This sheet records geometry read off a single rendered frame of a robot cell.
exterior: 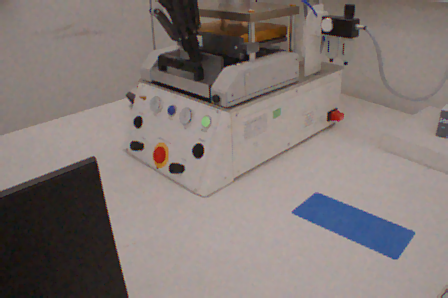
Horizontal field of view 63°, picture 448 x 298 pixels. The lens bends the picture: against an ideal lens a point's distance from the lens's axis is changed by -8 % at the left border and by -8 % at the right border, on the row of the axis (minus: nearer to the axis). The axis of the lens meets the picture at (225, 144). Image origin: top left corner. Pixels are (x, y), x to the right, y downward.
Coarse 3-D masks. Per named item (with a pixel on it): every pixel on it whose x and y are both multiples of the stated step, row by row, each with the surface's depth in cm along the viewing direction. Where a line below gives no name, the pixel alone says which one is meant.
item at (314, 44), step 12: (264, 0) 108; (276, 0) 105; (288, 0) 103; (300, 0) 106; (312, 0) 99; (300, 12) 108; (312, 12) 94; (288, 24) 106; (300, 24) 109; (288, 36) 107; (300, 36) 111; (312, 36) 97; (288, 48) 109; (300, 48) 113; (312, 48) 99; (300, 60) 114; (312, 60) 100; (312, 72) 102
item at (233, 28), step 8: (208, 24) 101; (216, 24) 101; (224, 24) 100; (232, 24) 97; (240, 24) 97; (256, 24) 99; (264, 24) 99; (272, 24) 98; (280, 24) 98; (216, 32) 92; (224, 32) 90; (232, 32) 90; (240, 32) 89; (256, 32) 90; (264, 32) 92; (272, 32) 94; (280, 32) 96; (256, 40) 90; (264, 40) 93; (272, 40) 95; (280, 40) 97
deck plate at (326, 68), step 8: (304, 64) 111; (328, 64) 111; (320, 72) 103; (328, 72) 104; (144, 80) 102; (304, 80) 97; (312, 80) 99; (160, 88) 97; (168, 88) 95; (176, 88) 95; (280, 88) 92; (288, 88) 93; (184, 96) 91; (192, 96) 89; (200, 96) 89; (264, 96) 87; (272, 96) 89; (208, 104) 85; (216, 104) 84; (240, 104) 83; (248, 104) 84; (232, 112) 81
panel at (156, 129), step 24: (144, 96) 100; (168, 96) 94; (144, 120) 100; (168, 120) 93; (216, 120) 83; (144, 144) 99; (168, 144) 93; (192, 144) 87; (168, 168) 92; (192, 168) 87
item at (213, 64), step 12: (204, 60) 92; (216, 60) 89; (156, 72) 96; (168, 72) 93; (180, 72) 93; (204, 72) 92; (216, 72) 91; (168, 84) 94; (180, 84) 90; (192, 84) 87; (204, 84) 84; (204, 96) 85
